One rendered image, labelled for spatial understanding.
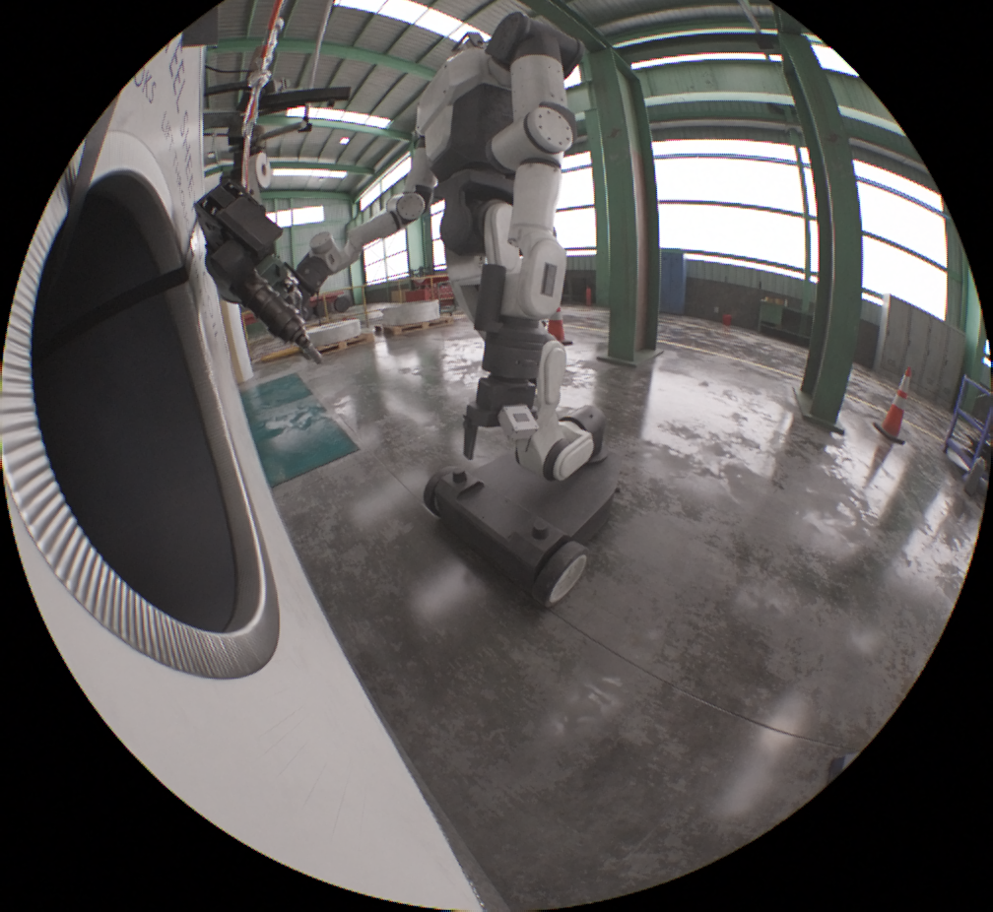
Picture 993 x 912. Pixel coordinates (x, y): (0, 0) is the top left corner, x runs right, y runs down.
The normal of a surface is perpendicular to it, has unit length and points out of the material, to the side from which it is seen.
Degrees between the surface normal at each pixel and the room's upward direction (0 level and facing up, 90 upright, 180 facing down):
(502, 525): 0
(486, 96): 100
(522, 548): 45
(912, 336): 90
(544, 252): 90
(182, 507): 37
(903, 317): 90
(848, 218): 90
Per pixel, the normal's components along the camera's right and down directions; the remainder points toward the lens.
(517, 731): -0.05, -0.90
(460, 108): -0.25, 0.53
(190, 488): 0.44, -0.44
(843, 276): -0.73, 0.32
